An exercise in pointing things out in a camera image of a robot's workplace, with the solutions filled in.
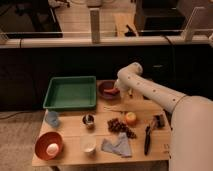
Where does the bunch of dark grapes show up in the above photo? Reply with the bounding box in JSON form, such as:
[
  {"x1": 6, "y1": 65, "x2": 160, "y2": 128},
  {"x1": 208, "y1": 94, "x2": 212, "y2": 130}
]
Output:
[{"x1": 107, "y1": 118, "x2": 137, "y2": 139}]

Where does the green plastic tray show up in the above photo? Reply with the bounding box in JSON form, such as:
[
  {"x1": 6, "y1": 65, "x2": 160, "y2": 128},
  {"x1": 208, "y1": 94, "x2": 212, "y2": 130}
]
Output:
[{"x1": 43, "y1": 76, "x2": 97, "y2": 111}]

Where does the white egg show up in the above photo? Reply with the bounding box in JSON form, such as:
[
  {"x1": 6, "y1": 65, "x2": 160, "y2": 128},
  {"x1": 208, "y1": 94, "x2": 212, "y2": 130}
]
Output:
[{"x1": 46, "y1": 143, "x2": 59, "y2": 156}]

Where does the orange fruit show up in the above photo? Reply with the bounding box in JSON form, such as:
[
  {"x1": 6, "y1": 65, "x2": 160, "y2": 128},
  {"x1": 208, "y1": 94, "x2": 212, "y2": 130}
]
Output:
[{"x1": 125, "y1": 112, "x2": 137, "y2": 126}]

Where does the blue plastic cup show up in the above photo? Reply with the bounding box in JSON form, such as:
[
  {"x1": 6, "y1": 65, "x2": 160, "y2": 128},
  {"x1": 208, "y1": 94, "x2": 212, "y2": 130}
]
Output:
[{"x1": 45, "y1": 111, "x2": 60, "y2": 128}]

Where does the wooden folding table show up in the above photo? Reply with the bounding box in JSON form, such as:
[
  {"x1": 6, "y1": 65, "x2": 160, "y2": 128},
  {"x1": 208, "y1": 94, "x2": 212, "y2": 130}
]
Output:
[{"x1": 31, "y1": 78, "x2": 174, "y2": 167}]

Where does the white cup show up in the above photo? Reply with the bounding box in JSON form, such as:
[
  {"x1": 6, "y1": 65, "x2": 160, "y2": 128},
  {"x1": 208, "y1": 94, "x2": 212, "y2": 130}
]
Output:
[{"x1": 80, "y1": 135, "x2": 96, "y2": 155}]

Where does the thin metal utensil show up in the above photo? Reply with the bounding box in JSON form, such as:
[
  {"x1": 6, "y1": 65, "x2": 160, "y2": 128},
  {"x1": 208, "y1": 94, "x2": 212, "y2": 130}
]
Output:
[{"x1": 103, "y1": 107, "x2": 127, "y2": 114}]

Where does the purple bowl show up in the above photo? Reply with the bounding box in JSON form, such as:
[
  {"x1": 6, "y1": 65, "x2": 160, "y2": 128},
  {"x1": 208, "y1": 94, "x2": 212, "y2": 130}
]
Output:
[{"x1": 98, "y1": 80, "x2": 120, "y2": 100}]

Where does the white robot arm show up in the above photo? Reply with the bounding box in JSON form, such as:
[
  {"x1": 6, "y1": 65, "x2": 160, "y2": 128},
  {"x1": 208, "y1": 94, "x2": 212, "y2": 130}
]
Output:
[{"x1": 115, "y1": 62, "x2": 213, "y2": 171}]

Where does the black handled knife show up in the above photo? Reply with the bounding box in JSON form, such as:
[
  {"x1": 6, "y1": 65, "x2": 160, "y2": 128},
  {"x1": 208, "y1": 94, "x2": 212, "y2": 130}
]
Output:
[{"x1": 144, "y1": 126, "x2": 151, "y2": 155}]

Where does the orange bowl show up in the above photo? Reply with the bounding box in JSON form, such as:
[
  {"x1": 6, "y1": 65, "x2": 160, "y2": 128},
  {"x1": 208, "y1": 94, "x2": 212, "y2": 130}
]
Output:
[{"x1": 35, "y1": 132, "x2": 63, "y2": 161}]

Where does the dark scrub brush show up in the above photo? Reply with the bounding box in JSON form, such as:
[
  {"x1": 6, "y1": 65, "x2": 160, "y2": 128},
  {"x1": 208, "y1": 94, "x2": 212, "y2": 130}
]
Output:
[{"x1": 153, "y1": 114, "x2": 165, "y2": 128}]

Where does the small metal cup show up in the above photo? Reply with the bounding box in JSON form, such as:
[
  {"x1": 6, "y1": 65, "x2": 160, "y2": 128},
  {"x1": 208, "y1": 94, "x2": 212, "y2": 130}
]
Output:
[{"x1": 82, "y1": 114, "x2": 94, "y2": 129}]

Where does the blue cloth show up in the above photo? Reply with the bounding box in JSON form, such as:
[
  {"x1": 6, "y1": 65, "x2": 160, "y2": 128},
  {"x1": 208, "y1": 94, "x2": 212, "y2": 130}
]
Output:
[{"x1": 101, "y1": 132, "x2": 132, "y2": 158}]

